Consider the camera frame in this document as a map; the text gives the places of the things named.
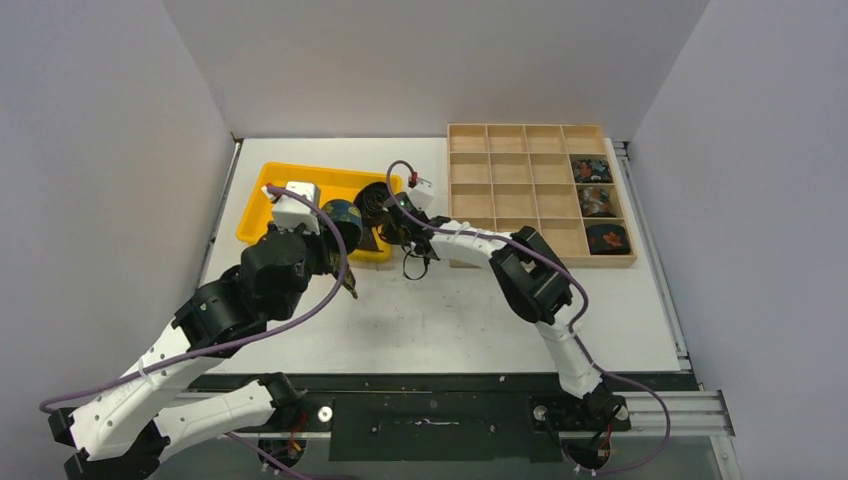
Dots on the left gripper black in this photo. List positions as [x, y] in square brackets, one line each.
[322, 248]

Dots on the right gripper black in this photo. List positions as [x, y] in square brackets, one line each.
[395, 216]

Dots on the blue yellow floral tie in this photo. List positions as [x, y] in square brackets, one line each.
[347, 219]

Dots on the yellow plastic tray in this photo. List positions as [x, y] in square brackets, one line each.
[333, 183]

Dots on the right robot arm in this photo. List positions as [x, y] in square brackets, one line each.
[536, 286]

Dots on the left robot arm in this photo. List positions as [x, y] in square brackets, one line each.
[128, 431]

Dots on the black patterned tie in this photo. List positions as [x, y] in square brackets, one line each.
[370, 201]

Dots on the wooden compartment box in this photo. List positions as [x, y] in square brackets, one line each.
[504, 177]

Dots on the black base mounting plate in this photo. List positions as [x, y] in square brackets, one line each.
[447, 417]

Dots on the rolled tie top slot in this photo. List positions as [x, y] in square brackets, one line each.
[591, 170]

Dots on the rolled tie slot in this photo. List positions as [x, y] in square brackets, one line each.
[595, 202]
[591, 170]
[608, 239]

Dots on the rolled tie middle slot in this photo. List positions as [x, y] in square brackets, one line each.
[595, 202]

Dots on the rolled tie bottom slot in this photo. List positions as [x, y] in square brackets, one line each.
[608, 239]

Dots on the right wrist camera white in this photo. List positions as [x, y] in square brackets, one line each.
[421, 192]

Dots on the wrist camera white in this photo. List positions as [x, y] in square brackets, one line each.
[288, 213]
[421, 192]

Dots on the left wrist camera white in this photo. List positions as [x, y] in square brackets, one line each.
[288, 213]

